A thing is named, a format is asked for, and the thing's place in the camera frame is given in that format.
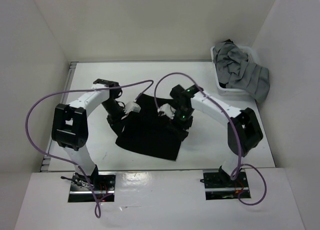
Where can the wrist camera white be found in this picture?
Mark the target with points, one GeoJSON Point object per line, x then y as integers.
{"type": "Point", "coordinates": [167, 110]}
{"type": "Point", "coordinates": [132, 107]}

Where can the black skirt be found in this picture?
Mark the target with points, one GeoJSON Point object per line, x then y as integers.
{"type": "Point", "coordinates": [149, 134]}

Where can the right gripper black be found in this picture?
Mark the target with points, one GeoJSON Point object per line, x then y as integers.
{"type": "Point", "coordinates": [186, 125]}

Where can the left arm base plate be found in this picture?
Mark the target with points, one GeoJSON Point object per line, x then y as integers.
{"type": "Point", "coordinates": [104, 188]}

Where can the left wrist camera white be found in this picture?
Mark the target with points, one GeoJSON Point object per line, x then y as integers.
{"type": "Point", "coordinates": [132, 107]}

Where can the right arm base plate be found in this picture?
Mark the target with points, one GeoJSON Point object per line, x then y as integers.
{"type": "Point", "coordinates": [218, 186]}

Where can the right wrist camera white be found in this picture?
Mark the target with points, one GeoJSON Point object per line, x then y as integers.
{"type": "Point", "coordinates": [167, 110]}

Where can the white plastic basket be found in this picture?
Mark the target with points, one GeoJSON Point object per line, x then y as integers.
{"type": "Point", "coordinates": [252, 57]}

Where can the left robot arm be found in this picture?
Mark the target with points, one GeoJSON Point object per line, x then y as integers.
{"type": "Point", "coordinates": [70, 124]}

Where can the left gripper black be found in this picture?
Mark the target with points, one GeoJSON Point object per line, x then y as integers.
{"type": "Point", "coordinates": [116, 121]}

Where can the grey skirt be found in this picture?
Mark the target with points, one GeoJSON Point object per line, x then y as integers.
{"type": "Point", "coordinates": [235, 71]}

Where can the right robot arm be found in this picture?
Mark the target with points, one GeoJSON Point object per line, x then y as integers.
{"type": "Point", "coordinates": [243, 129]}

